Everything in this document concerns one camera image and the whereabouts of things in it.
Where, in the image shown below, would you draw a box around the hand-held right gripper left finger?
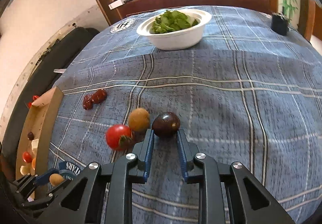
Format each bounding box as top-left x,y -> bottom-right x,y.
59,128 -> 155,224

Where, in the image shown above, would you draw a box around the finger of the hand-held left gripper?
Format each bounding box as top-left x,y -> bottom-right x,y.
12,168 -> 60,197
21,179 -> 76,211

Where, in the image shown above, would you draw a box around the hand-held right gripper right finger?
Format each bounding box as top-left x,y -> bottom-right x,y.
176,128 -> 296,224

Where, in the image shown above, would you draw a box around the small tan round fruit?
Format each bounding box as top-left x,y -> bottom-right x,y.
49,173 -> 64,186

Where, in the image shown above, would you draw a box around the dark purple tomato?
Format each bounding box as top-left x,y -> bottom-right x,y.
152,112 -> 181,138

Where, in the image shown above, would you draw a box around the cardboard box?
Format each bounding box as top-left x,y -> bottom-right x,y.
15,86 -> 64,202

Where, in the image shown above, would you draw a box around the brown round fruit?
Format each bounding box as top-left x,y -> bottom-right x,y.
128,108 -> 151,132

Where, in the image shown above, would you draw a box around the red date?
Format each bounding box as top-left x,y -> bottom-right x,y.
91,89 -> 107,104
83,94 -> 93,110

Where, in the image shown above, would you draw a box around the white bowl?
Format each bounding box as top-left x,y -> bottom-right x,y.
136,8 -> 212,51

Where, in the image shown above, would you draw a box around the green leafy vegetables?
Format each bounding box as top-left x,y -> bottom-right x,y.
151,10 -> 199,35

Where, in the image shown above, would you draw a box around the white flat box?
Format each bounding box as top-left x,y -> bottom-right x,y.
109,0 -> 126,10

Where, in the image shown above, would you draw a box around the small black device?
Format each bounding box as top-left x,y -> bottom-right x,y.
271,12 -> 290,36

